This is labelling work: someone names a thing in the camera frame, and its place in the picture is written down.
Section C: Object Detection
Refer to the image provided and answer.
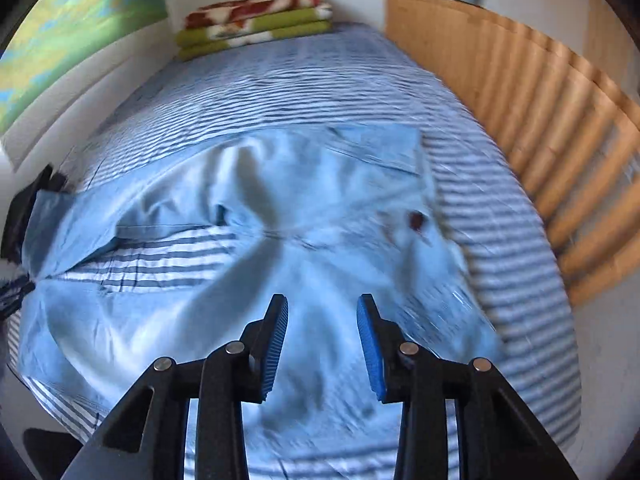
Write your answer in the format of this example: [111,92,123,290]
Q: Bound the black folded pants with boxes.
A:
[0,164,68,263]

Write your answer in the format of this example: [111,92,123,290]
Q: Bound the blue striped bed sheet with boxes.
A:
[15,22,583,480]

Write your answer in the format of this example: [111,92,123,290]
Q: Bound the wooden slatted panel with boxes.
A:
[384,0,640,308]

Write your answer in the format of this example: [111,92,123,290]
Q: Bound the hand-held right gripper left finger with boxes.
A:
[62,292,291,480]

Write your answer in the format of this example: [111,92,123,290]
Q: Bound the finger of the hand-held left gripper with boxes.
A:
[0,276,36,321]

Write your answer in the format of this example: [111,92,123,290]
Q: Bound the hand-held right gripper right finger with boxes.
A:
[356,292,581,480]

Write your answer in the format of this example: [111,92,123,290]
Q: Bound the landscape wall poster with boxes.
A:
[0,0,170,171]

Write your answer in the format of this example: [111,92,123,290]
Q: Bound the folded green floral blanket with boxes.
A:
[175,0,335,62]

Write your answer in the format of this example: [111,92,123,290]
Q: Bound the light blue denim jacket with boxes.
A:
[7,122,506,443]

